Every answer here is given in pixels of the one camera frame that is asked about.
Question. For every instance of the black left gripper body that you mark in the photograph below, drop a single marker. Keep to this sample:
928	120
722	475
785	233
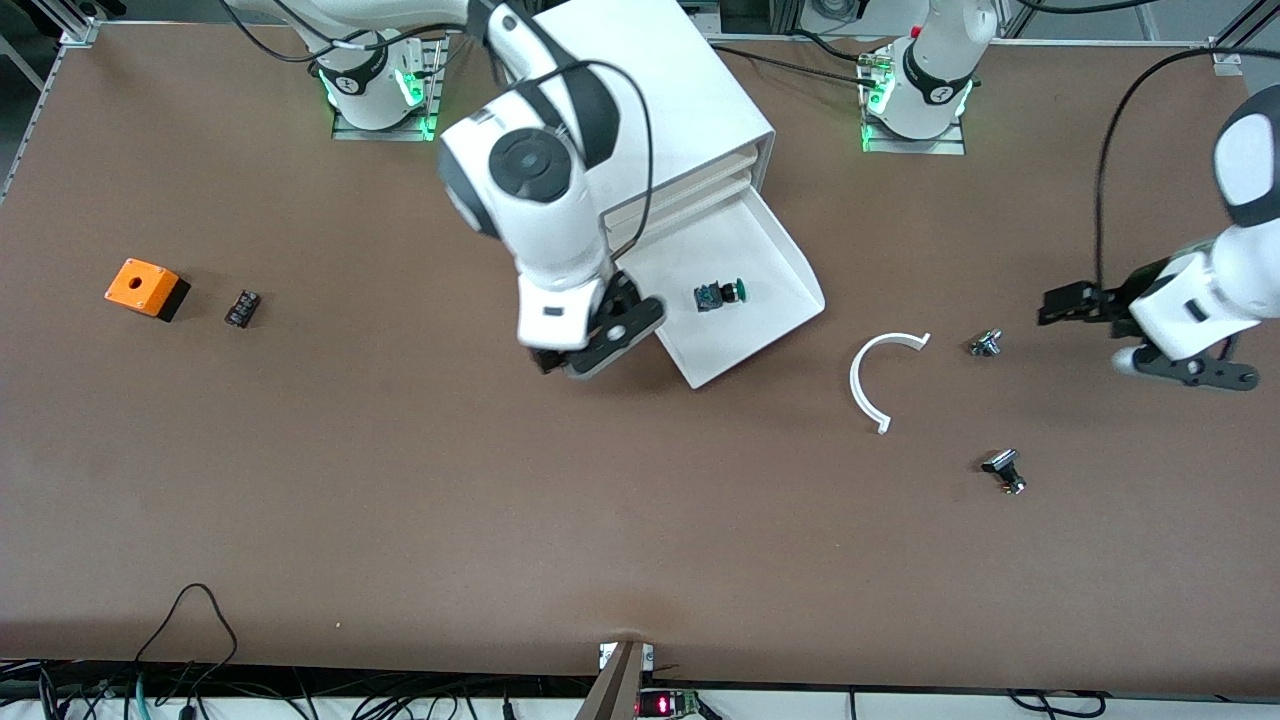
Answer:
1122	298

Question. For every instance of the green mushroom push button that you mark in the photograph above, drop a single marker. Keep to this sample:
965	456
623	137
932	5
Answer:
712	297

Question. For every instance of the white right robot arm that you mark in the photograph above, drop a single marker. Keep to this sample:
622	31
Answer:
530	200

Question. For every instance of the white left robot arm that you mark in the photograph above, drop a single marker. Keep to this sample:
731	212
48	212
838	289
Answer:
1200	300

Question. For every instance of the white curved plastic arc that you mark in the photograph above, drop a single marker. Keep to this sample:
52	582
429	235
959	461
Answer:
854	383

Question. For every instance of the small black terminal block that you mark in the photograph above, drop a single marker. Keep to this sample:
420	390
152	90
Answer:
242	308

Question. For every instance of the device with red display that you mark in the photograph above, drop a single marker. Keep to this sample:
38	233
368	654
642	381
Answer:
662	705

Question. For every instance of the small silver metal switch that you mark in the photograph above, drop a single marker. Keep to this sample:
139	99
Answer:
985	343

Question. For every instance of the black knob selector switch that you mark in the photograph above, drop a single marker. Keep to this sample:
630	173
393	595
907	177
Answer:
1003	464

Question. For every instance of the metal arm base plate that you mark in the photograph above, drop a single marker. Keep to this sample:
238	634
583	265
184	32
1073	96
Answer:
385	133
915	146

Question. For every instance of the aluminium frame profile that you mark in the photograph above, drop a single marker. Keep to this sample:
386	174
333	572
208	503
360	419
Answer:
75	25
1225	52

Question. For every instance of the brown angled post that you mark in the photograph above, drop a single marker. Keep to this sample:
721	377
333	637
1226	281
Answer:
612	690

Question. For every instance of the orange black button enclosure box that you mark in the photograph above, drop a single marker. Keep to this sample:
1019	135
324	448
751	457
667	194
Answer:
140	283

